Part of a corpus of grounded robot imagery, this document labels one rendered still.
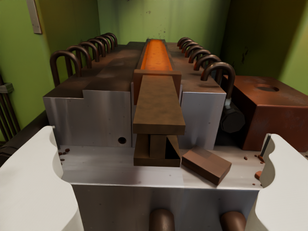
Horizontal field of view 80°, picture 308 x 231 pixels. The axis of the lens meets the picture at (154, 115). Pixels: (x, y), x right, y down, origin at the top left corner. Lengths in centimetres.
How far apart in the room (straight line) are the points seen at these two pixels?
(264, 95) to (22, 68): 39
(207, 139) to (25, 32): 33
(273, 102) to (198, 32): 47
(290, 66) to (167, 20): 40
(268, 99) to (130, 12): 52
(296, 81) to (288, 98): 15
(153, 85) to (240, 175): 14
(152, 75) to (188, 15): 51
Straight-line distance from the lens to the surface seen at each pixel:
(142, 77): 18
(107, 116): 22
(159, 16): 67
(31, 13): 37
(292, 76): 42
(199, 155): 22
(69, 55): 27
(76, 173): 22
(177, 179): 20
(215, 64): 22
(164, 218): 21
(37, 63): 39
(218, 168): 21
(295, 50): 41
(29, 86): 42
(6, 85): 42
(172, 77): 18
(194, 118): 22
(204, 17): 68
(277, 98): 27
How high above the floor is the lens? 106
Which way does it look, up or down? 28 degrees down
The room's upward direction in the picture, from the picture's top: 2 degrees clockwise
